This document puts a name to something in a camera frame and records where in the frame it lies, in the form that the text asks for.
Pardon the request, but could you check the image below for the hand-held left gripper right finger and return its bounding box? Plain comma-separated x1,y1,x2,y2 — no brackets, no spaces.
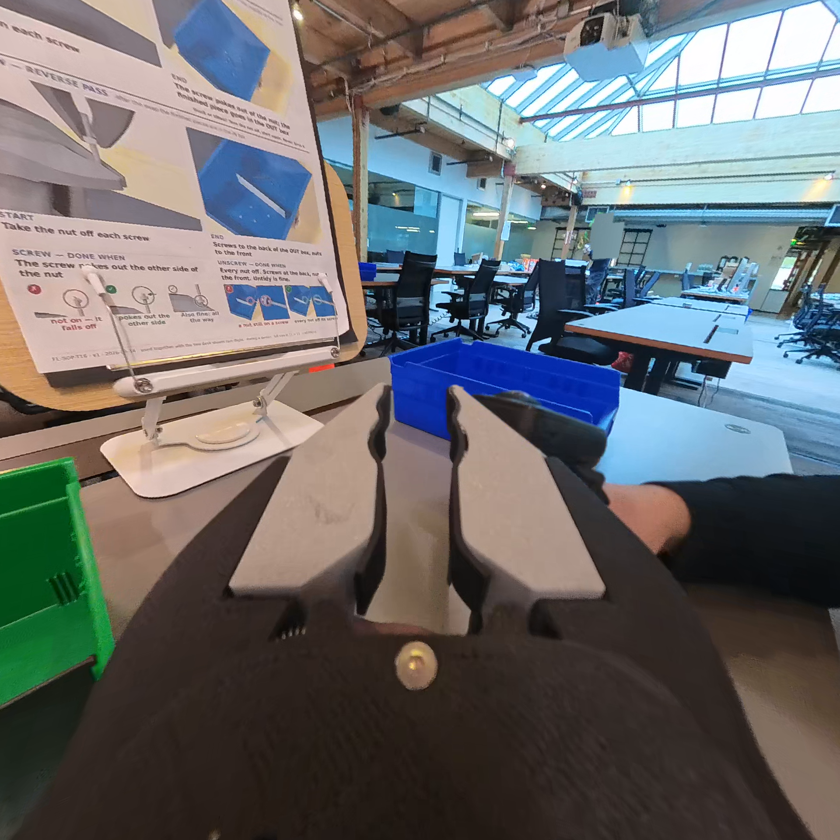
448,385,606,636

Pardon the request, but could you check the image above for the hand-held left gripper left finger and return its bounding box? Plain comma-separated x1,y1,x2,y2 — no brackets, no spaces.
228,382,393,618

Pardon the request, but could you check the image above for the green plastic bin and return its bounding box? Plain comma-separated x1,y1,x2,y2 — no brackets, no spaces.
0,457,116,707

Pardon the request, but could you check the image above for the person's right forearm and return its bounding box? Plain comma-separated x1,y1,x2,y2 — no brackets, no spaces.
650,472,840,608

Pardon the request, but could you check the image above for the grey desk with wooden edge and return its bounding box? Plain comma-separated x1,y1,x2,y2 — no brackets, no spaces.
564,297,756,395

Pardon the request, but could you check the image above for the person's right hand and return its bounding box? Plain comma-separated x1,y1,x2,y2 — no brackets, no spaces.
602,483,693,557

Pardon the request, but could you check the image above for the group of black office chairs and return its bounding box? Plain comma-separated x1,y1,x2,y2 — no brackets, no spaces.
377,251,840,368

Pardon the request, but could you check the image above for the printed instruction sheet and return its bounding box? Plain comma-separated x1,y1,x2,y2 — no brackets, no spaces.
0,0,350,389

